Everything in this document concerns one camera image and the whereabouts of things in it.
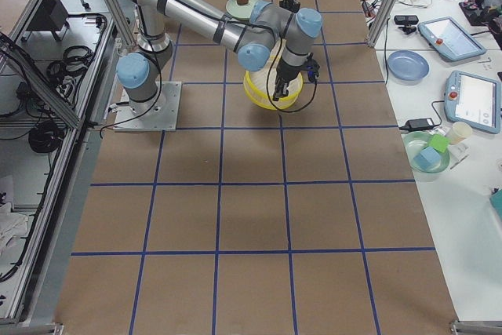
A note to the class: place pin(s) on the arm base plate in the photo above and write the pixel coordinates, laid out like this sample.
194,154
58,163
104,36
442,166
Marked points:
151,116

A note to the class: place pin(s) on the blue plate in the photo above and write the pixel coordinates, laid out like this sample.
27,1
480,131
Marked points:
407,65

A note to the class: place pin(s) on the paper cup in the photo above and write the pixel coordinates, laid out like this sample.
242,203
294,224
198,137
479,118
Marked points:
459,132

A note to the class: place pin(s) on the light green plate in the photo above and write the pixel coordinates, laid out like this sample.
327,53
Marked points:
240,12

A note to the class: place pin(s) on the green bowl with blocks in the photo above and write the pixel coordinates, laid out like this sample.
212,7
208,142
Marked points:
416,141

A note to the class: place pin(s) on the green foam block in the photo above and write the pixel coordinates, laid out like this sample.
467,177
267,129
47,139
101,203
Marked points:
438,142

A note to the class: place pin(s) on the yellow steamer layer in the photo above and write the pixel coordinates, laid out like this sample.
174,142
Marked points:
259,87

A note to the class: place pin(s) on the near teach pendant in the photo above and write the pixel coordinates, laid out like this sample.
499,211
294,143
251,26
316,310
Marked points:
474,100

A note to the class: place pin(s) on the black power adapter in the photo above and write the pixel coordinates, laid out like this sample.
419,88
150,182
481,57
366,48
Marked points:
418,124

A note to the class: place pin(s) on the far teach pendant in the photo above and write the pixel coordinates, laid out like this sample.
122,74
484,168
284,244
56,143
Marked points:
450,40

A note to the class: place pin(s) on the teach pendant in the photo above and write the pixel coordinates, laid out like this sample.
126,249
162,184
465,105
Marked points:
474,100
450,40

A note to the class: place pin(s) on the black webcam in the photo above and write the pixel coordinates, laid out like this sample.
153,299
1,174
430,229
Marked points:
406,23

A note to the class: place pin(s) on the blue foam block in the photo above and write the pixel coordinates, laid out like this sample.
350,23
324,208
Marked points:
427,159

